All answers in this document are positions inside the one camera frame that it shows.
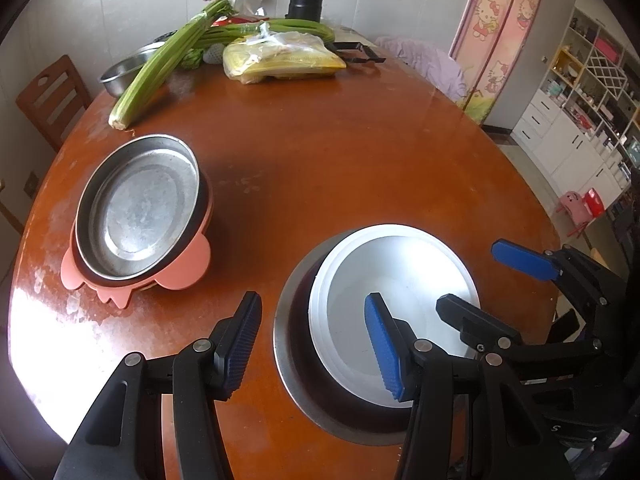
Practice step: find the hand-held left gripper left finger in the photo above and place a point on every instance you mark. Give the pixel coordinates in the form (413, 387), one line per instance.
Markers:
(239, 355)

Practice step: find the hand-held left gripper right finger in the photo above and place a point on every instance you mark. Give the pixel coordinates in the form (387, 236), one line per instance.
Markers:
(385, 345)

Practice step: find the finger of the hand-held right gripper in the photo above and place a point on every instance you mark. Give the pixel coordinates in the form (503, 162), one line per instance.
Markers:
(520, 257)
(465, 317)

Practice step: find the large stainless steel bowl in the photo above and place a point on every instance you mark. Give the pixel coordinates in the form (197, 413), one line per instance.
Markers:
(295, 360)

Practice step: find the pink crab-shaped plate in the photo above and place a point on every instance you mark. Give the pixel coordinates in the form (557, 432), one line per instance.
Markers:
(195, 260)

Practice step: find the stainless steel plate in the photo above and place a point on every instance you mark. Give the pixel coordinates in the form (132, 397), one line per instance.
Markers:
(137, 205)

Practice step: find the pink child chair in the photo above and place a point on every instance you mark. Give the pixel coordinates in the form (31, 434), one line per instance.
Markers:
(575, 206)

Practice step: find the white shelf cabinet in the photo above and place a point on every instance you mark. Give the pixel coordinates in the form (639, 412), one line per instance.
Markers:
(582, 95)

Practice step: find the purple cloth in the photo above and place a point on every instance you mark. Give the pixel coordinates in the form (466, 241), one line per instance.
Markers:
(425, 60)

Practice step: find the pink cartoon print wardrobe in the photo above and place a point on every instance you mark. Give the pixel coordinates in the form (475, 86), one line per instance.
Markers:
(500, 35)

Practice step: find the long celery bunch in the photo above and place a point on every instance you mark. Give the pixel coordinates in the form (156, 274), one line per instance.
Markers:
(165, 65)

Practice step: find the yellow food in plastic bag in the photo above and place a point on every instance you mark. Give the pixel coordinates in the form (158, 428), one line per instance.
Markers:
(280, 57)

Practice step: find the fruit in white foam net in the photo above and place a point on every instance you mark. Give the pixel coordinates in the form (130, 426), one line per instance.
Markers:
(215, 53)

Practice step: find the stainless steel basin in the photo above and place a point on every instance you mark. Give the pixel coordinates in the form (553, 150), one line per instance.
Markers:
(122, 72)

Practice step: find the brown wooden slat chair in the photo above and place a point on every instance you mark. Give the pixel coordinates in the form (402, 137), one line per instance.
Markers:
(52, 97)

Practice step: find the short celery bunch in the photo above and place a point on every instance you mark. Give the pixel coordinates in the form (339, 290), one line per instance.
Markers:
(280, 29)

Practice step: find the red food package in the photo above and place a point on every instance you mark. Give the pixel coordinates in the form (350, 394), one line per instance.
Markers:
(234, 21)

